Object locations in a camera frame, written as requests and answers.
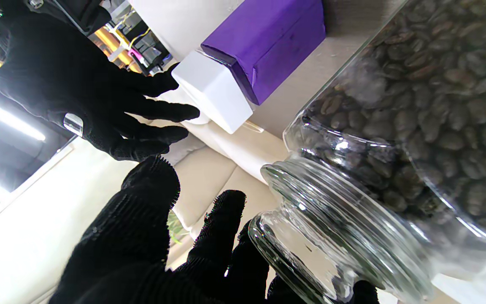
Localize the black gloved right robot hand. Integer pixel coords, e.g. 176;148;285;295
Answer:
0;0;201;162

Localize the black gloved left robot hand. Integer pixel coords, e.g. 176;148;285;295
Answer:
49;155;381;304

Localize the glass jar of coffee beans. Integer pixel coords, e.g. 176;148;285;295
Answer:
283;0;486;279

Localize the tall leafy green plant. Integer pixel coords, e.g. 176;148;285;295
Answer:
167;210;189;245

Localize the white square jar lid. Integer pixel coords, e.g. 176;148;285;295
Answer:
171;50;254;135

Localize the clear glass jar lid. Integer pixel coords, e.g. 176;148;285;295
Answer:
248;154;433;304

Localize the purple square coffee jar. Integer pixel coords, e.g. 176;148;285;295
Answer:
201;0;326;105

